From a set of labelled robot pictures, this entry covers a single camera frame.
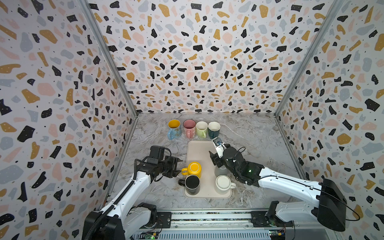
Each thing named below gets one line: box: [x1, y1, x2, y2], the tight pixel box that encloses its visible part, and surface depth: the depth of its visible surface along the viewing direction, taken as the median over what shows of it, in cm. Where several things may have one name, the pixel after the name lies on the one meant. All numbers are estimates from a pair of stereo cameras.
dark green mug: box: [207, 121, 221, 140], surface depth 103 cm
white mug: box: [215, 174, 237, 191], surface depth 80 cm
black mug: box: [178, 174, 201, 190], surface depth 80 cm
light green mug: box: [196, 121, 208, 138], surface depth 103 cm
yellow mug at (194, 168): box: [181, 161, 202, 179], surface depth 84 cm
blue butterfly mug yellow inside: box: [167, 119, 182, 140], surface depth 104 cm
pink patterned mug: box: [183, 119, 197, 140], surface depth 102 cm
